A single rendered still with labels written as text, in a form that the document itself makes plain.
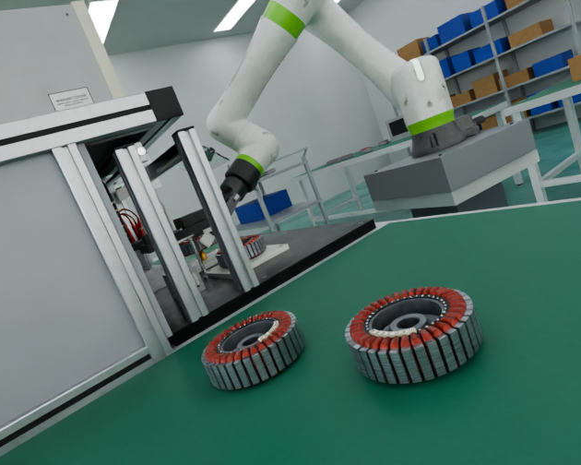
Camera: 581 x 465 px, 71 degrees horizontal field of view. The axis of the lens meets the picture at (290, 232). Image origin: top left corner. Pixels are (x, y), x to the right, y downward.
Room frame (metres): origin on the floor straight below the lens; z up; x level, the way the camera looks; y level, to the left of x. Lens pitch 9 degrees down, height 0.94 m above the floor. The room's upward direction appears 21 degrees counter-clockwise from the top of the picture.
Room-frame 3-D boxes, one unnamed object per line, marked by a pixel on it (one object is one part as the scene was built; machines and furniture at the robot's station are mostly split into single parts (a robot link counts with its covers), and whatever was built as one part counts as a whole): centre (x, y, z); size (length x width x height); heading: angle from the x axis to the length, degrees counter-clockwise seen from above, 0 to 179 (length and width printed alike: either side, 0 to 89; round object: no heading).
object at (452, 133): (1.15, -0.53, 0.86); 0.26 x 0.15 x 0.06; 106
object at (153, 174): (0.94, 0.27, 1.03); 0.62 x 0.01 x 0.03; 32
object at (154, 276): (1.02, 0.37, 0.80); 0.08 x 0.05 x 0.06; 32
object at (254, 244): (0.89, 0.12, 0.80); 0.11 x 0.11 x 0.04
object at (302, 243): (0.99, 0.19, 0.76); 0.64 x 0.47 x 0.02; 32
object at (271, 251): (0.89, 0.12, 0.78); 0.15 x 0.15 x 0.01; 32
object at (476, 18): (6.20, -3.94, 1.89); 0.42 x 0.42 x 0.21; 30
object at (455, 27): (6.66, -3.65, 1.92); 0.42 x 0.42 x 0.28; 34
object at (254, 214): (3.79, 0.11, 0.51); 1.01 x 0.60 x 1.01; 32
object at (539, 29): (5.84, -4.18, 1.37); 0.42 x 0.40 x 0.18; 33
